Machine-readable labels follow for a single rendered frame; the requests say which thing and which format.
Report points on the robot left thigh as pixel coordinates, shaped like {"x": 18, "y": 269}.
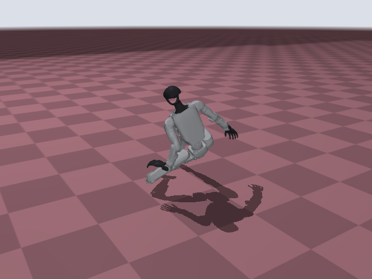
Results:
{"x": 183, "y": 157}

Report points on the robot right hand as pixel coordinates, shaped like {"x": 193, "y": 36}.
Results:
{"x": 232, "y": 132}

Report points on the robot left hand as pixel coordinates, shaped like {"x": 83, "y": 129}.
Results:
{"x": 158, "y": 163}

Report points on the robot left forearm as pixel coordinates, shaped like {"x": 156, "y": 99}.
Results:
{"x": 172, "y": 157}

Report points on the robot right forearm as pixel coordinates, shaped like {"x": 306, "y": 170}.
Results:
{"x": 222, "y": 123}

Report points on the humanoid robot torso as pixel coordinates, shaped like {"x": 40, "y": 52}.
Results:
{"x": 189, "y": 127}

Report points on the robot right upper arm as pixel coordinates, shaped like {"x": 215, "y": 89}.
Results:
{"x": 205, "y": 110}

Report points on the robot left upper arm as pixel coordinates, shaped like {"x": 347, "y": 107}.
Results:
{"x": 171, "y": 133}

